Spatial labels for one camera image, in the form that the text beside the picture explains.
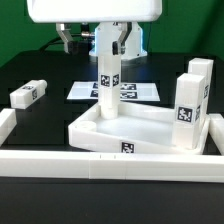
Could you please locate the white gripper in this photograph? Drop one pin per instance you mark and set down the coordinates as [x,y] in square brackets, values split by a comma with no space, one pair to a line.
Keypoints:
[78,11]

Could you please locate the white desk top tray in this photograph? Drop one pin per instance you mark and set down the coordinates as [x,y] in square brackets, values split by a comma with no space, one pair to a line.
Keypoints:
[139,129]

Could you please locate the white marker sheet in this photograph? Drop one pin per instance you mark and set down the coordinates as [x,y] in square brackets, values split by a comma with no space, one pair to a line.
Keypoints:
[129,91]

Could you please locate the white left fence block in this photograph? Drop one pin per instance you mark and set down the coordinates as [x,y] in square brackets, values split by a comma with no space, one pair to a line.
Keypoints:
[7,123]

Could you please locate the white fence block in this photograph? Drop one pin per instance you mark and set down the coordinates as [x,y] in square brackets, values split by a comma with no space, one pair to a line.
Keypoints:
[216,130]
[7,123]

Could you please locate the white right fence block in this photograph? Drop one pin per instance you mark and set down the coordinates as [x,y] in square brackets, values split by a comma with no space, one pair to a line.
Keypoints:
[216,130]

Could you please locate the white front fence bar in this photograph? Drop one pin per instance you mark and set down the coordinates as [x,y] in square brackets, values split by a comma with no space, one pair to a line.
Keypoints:
[86,165]

